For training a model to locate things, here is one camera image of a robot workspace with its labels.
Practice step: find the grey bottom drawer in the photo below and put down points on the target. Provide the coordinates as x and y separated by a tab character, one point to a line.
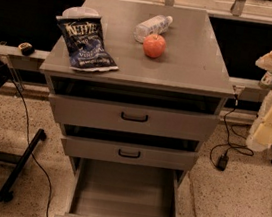
112	189

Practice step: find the grey drawer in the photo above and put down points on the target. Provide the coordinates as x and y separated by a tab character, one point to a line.
130	109
112	189
129	148

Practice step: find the grey drawer cabinet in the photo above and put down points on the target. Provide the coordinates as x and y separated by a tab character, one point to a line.
191	65

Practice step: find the grey middle drawer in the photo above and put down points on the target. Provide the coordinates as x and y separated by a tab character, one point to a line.
129	148

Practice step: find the grey top drawer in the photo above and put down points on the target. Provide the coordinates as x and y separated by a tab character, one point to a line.
130	109

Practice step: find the small glass bottle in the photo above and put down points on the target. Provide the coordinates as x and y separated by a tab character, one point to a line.
266	80

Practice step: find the red apple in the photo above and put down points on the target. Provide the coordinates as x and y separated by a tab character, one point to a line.
154	45

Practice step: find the clear plastic water bottle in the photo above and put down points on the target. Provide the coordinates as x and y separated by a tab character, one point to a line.
156	25

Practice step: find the blue kettle chips bag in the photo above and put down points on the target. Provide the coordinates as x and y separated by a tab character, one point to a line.
85	45

